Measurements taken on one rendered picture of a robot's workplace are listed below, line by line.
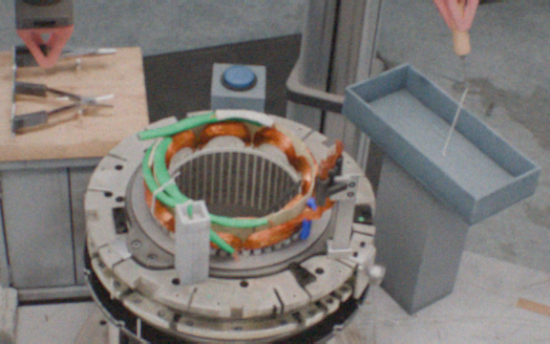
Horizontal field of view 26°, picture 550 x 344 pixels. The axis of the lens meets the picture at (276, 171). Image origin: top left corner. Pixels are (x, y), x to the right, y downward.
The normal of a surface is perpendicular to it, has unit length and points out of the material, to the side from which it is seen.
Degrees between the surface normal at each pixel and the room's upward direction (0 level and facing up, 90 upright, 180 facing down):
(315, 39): 90
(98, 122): 0
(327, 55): 90
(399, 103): 0
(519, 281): 0
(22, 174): 90
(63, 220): 90
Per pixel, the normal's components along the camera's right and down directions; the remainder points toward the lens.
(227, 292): 0.07, -0.74
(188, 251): 0.31, 0.65
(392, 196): -0.81, 0.35
